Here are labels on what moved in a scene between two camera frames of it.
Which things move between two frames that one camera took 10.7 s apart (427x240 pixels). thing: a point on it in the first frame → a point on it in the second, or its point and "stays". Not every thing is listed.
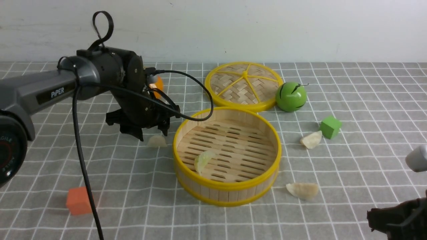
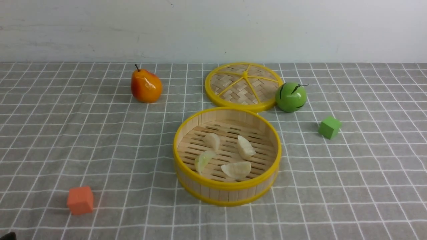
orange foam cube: x=77 y=201 stays
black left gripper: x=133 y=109 → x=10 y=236
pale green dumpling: x=202 y=159 stays
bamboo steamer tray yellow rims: x=231 y=158 stays
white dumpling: x=156 y=141 → x=212 y=140
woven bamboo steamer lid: x=248 y=85 stays
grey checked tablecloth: x=343 y=155 stays
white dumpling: x=311 y=141 → x=245 y=148
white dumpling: x=303 y=191 → x=237 y=169
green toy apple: x=290 y=96 stays
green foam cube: x=330 y=126 stays
